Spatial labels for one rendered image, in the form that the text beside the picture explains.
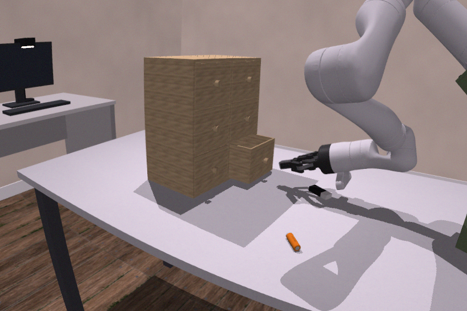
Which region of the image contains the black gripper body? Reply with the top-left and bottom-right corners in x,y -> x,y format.
301,144 -> 334,174

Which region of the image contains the orange battery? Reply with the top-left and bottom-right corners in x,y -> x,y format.
286,232 -> 301,251

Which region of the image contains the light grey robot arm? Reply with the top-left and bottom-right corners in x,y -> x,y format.
304,0 -> 467,190

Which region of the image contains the brown wooden chest of drawers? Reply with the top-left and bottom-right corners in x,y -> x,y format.
144,55 -> 261,198

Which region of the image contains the brown wooden drawer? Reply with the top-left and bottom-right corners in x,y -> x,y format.
195,61 -> 231,108
231,60 -> 259,100
194,104 -> 229,154
230,98 -> 257,140
228,134 -> 275,184
195,144 -> 228,195

